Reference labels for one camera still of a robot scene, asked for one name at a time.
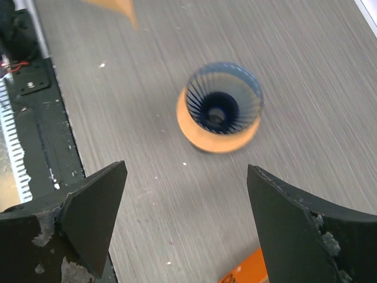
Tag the brown paper coffee filter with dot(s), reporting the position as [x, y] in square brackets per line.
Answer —
[125, 7]

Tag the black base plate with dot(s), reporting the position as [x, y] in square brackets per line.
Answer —
[51, 157]

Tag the blue plastic coffee dripper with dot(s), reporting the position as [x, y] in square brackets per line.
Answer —
[223, 98]

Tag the orange coffee filter box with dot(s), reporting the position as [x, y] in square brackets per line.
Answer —
[251, 270]

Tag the slotted cable duct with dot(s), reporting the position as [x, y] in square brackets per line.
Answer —
[14, 177]

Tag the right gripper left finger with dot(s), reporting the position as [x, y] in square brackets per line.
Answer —
[63, 236]

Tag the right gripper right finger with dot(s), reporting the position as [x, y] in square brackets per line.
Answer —
[305, 238]

